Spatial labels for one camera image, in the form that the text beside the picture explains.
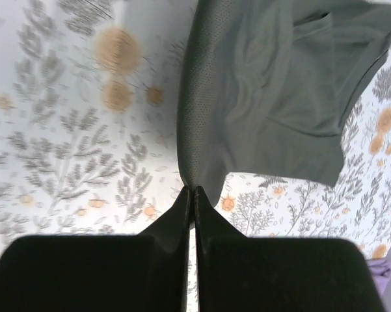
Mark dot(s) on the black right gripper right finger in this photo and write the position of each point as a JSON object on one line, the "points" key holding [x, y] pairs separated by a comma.
{"points": [[237, 273]]}

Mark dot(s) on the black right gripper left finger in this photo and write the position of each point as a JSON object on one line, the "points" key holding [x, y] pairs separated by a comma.
{"points": [[143, 272]]}

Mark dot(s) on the dark grey t shirt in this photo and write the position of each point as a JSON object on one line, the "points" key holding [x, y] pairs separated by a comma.
{"points": [[267, 87]]}

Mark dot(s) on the folded purple t shirt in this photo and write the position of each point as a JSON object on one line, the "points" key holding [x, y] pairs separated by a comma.
{"points": [[380, 270]]}

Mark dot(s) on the floral tablecloth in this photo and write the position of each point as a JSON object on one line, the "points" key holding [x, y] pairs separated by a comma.
{"points": [[89, 96]]}

